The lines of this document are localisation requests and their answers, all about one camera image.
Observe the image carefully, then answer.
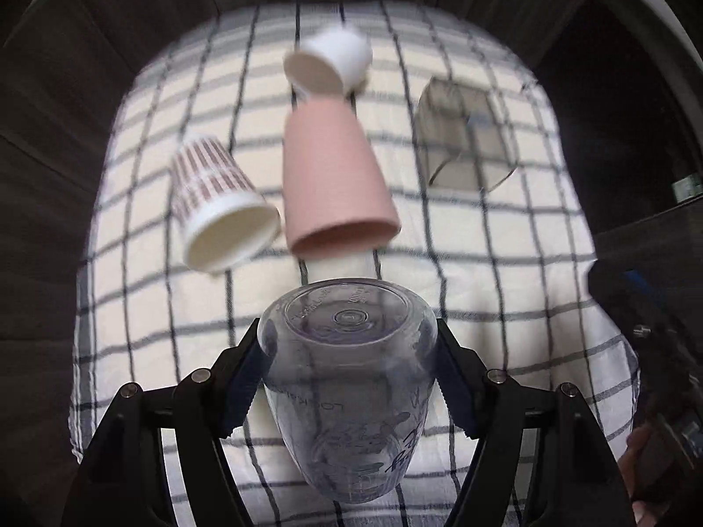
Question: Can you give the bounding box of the clear printed plastic cup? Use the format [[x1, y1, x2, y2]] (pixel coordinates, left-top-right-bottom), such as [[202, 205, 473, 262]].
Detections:
[[257, 278, 437, 505]]

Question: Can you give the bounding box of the smoky square clear cup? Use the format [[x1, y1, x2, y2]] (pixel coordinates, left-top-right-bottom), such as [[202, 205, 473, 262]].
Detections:
[[413, 76, 516, 193]]

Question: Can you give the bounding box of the white plastic cup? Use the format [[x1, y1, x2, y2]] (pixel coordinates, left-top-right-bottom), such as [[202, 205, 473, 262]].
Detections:
[[283, 24, 373, 97]]

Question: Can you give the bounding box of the striped paper cup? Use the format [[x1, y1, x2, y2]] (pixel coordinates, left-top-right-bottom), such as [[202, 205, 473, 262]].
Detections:
[[170, 132, 281, 274]]

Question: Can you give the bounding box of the right hand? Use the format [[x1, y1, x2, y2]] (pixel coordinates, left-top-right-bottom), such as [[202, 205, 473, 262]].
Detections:
[[617, 425, 658, 527]]

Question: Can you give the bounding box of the checkered white cloth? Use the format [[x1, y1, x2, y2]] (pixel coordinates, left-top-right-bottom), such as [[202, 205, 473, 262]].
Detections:
[[68, 3, 639, 457]]

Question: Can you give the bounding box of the pink plastic cup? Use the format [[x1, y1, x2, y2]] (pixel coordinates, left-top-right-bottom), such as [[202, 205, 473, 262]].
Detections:
[[283, 97, 400, 260]]

